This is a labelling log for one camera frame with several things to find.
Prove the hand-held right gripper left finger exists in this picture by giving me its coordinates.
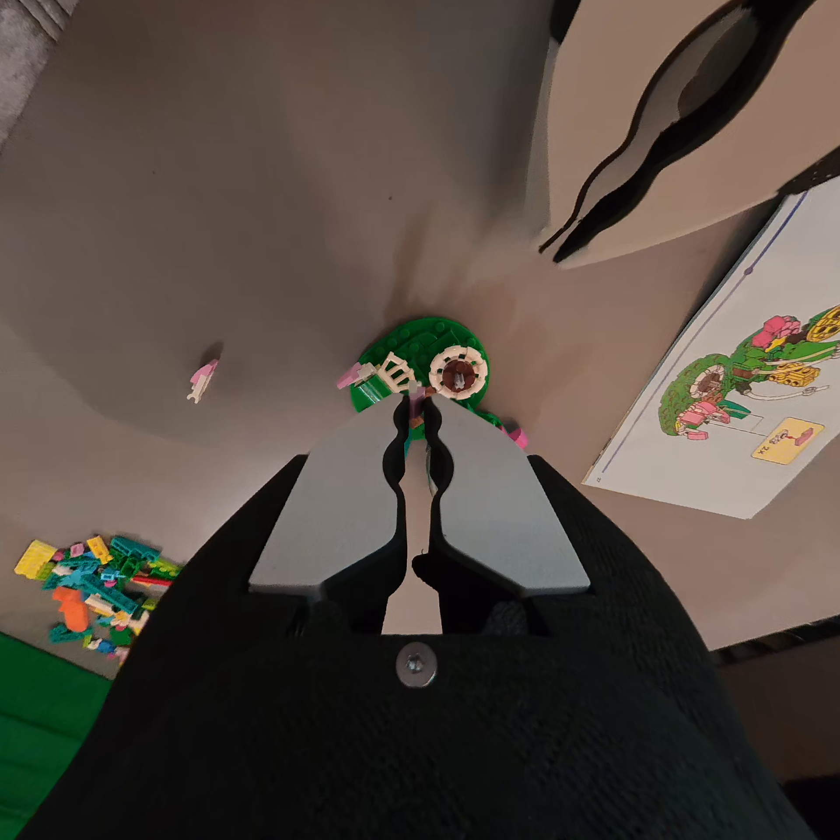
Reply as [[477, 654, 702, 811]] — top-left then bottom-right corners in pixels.
[[248, 394, 411, 599]]

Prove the pile of colourful lego bricks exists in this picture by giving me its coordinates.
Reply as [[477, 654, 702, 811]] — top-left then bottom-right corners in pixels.
[[13, 535, 186, 665]]

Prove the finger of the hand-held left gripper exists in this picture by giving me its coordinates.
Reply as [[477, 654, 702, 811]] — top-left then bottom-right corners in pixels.
[[553, 0, 840, 268], [524, 0, 731, 253]]

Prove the lego instruction booklet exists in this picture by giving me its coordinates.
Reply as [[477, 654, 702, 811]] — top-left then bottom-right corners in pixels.
[[583, 193, 840, 521]]

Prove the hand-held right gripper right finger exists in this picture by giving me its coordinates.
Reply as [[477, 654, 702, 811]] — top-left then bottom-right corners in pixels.
[[422, 394, 592, 598]]

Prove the green sheet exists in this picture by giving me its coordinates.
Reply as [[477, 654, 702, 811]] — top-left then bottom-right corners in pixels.
[[0, 630, 114, 840]]

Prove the green round lego build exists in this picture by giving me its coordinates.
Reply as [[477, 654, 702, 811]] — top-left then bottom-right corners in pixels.
[[336, 317, 530, 455]]

